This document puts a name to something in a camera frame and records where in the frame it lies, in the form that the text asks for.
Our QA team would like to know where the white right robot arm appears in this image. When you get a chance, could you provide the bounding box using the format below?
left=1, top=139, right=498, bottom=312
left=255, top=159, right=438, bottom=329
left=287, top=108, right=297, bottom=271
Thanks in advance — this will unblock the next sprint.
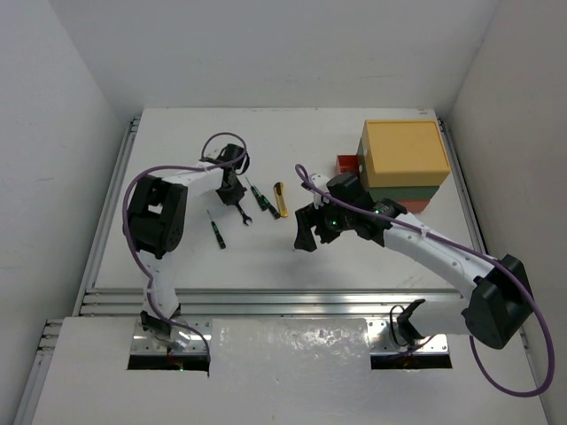
left=294, top=166, right=532, bottom=350

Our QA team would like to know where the green drawer box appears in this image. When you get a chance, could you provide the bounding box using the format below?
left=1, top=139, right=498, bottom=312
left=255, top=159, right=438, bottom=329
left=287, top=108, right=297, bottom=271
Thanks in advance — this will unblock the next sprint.
left=357, top=140, right=439, bottom=201

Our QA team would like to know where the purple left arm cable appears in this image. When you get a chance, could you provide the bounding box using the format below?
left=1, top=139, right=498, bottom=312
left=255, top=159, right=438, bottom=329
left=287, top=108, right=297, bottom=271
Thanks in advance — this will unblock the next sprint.
left=122, top=131, right=248, bottom=368

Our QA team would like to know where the red bottom drawer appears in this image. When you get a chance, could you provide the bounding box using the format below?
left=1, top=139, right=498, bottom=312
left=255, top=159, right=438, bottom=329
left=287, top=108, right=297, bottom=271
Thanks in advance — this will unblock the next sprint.
left=335, top=155, right=431, bottom=213

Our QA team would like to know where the yellow utility knife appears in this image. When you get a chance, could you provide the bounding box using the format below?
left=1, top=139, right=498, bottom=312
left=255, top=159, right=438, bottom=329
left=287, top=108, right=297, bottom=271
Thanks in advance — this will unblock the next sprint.
left=274, top=182, right=288, bottom=218

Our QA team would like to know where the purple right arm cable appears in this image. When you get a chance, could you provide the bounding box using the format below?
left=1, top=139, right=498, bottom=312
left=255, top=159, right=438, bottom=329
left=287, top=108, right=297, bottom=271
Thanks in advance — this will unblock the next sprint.
left=294, top=164, right=555, bottom=397

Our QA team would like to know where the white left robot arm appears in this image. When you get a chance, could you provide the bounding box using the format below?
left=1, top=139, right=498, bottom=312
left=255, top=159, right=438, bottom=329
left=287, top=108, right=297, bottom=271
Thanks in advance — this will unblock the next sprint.
left=121, top=143, right=252, bottom=350

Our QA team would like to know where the aluminium frame rail front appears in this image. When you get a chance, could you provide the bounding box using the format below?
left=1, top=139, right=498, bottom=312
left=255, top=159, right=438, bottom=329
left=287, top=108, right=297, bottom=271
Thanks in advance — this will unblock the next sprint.
left=74, top=288, right=501, bottom=318

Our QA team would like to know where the yellow top drawer box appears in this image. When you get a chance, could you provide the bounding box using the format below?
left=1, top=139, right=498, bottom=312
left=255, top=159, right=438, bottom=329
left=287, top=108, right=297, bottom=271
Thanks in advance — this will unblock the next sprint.
left=361, top=120, right=450, bottom=187

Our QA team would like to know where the silver wrench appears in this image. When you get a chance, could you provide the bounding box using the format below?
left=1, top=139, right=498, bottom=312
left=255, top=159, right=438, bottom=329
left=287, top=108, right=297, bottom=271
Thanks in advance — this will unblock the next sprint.
left=235, top=203, right=253, bottom=227

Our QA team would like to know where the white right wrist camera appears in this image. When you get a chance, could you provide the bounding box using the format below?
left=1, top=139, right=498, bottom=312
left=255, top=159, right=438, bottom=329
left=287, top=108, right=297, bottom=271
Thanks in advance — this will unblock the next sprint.
left=309, top=173, right=330, bottom=209

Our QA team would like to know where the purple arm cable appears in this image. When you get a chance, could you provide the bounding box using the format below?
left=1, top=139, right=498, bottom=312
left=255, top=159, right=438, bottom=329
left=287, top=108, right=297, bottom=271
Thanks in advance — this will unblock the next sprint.
left=294, top=164, right=555, bottom=397
left=122, top=131, right=248, bottom=368

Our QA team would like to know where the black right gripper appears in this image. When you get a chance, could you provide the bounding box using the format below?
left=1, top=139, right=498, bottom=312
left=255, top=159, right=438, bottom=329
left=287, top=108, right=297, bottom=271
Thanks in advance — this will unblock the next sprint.
left=294, top=193, right=354, bottom=251

